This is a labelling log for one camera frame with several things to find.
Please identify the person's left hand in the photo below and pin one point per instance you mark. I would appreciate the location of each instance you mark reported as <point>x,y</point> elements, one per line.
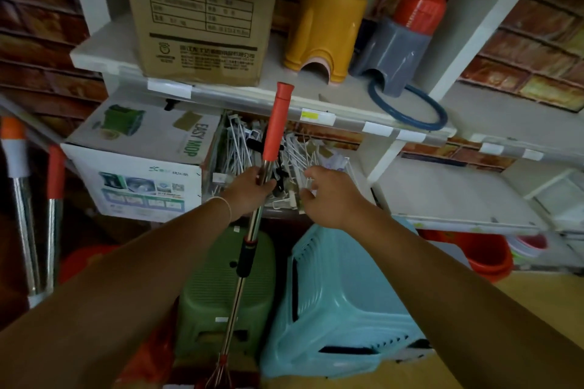
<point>246,196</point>

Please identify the person's right hand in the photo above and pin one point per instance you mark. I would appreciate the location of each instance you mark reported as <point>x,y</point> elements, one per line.
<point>333,197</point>

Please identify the person's left fingers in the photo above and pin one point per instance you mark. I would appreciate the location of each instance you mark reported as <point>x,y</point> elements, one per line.
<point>264,180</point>

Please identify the person's right thumb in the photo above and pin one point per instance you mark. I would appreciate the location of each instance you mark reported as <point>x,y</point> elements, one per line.
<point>315,172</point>

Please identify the person's left forearm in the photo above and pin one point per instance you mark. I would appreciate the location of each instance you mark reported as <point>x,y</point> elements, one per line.
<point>109,293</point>

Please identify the person's right forearm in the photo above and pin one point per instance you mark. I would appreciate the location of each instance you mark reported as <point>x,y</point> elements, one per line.
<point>461,306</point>

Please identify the pile of white metal hooks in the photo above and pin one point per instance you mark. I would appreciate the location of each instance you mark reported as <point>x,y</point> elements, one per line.
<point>255,151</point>

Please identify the white metal shelf unit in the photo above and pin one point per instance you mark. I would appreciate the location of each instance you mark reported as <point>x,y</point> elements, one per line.
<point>319,101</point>

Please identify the green plastic stool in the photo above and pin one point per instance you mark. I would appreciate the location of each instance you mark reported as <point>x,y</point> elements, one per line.
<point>223,297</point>

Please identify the white mop product box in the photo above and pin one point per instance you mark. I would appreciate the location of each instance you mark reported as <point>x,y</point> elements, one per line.
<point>137,165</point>

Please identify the light blue plastic stool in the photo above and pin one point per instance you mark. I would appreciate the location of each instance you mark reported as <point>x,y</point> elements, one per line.
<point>337,306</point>

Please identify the grey plastic stool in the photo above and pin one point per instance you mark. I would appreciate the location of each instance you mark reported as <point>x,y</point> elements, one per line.
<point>392,56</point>

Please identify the yellow plastic stool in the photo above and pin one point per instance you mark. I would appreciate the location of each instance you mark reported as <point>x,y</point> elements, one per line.
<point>325,31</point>

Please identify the brown cardboard box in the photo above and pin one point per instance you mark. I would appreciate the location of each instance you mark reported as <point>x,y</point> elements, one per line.
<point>200,15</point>

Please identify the orange plastic basin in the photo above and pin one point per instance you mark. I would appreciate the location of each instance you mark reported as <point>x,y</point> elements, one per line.
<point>474,252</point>

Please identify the red plastic bucket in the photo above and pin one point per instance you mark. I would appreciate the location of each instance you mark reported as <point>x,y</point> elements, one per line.
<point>86,261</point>

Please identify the red-gripped steel mop pole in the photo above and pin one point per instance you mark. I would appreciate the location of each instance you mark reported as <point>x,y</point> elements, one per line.
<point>54,215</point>

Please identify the orange-tipped steel mop pole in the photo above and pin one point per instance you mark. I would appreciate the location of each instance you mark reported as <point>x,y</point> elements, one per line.
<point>20,202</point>

